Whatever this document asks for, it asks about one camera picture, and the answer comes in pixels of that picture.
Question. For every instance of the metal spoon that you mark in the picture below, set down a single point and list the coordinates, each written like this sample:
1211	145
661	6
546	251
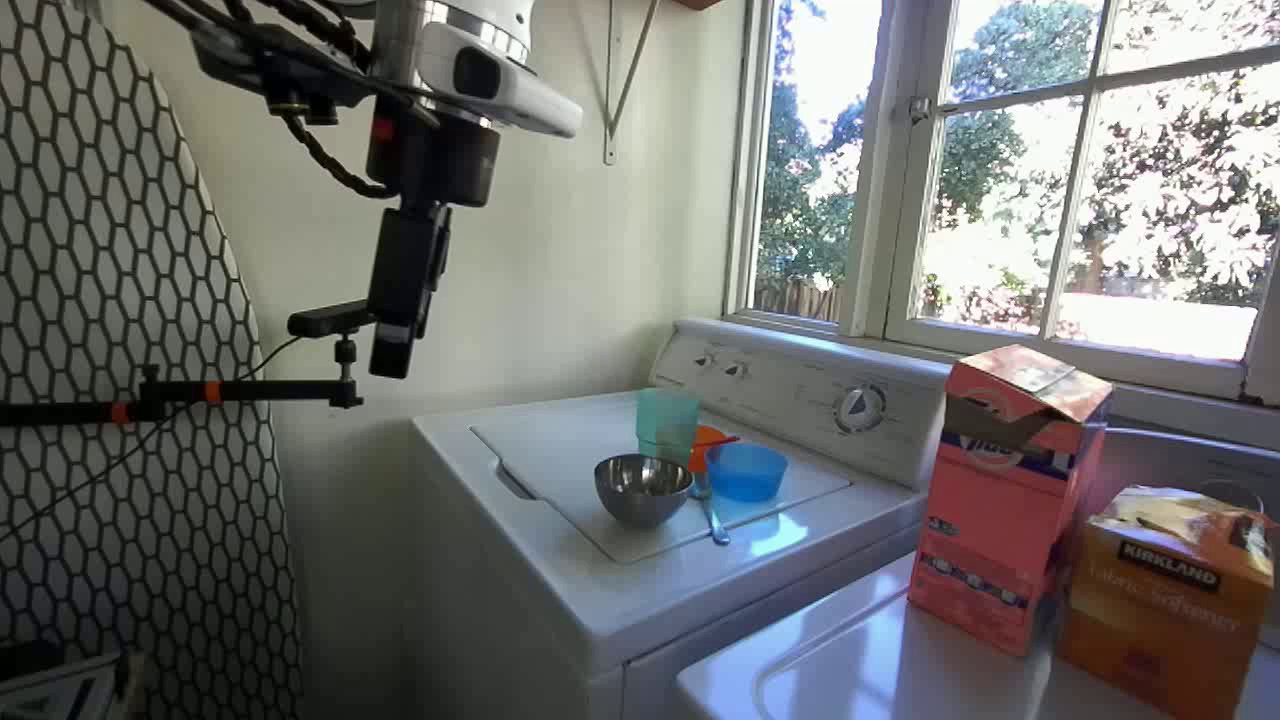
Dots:
715	521

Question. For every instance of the white slatted object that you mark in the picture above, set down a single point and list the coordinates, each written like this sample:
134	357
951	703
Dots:
64	687

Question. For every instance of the white washing machine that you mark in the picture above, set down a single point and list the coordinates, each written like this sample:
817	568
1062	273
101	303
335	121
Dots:
560	584

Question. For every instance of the orange Tide detergent box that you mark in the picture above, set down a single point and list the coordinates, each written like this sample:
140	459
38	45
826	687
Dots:
993	535

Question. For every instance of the black camera on stand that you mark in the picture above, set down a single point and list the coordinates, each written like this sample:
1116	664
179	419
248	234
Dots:
325	322

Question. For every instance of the yellow Kirkland cardboard box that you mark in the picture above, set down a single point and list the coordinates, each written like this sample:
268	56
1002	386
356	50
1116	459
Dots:
1160	612

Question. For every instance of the white wooden window frame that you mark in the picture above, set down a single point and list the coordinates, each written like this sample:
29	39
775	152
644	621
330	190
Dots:
880	202

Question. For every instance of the blue plastic bowl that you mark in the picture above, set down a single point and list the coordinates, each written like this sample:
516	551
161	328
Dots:
750	474

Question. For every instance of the orange plastic bowl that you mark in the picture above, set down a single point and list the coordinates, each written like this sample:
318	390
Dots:
708	442

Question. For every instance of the white dryer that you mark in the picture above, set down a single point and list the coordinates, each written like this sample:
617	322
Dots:
852	664

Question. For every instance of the silver metal bowl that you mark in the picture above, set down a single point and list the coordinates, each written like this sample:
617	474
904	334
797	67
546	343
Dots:
640	488

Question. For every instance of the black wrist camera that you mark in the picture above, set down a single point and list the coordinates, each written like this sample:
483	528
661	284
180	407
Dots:
264	62

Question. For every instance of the small washer knob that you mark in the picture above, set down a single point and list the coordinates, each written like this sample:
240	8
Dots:
738	369
701	357

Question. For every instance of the honeycomb patterned board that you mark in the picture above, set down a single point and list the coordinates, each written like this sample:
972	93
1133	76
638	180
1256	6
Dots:
120	264

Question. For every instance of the green translucent plastic cup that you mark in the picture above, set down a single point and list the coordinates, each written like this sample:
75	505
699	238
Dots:
666	423

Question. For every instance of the large washer timer dial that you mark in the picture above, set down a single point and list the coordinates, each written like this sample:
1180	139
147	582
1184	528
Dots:
860	409

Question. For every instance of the white washer lid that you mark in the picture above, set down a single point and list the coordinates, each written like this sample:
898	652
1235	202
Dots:
560	455

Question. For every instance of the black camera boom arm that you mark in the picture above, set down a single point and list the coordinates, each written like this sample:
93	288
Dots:
240	390

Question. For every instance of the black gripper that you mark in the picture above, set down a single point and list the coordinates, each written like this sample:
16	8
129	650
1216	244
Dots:
404	264

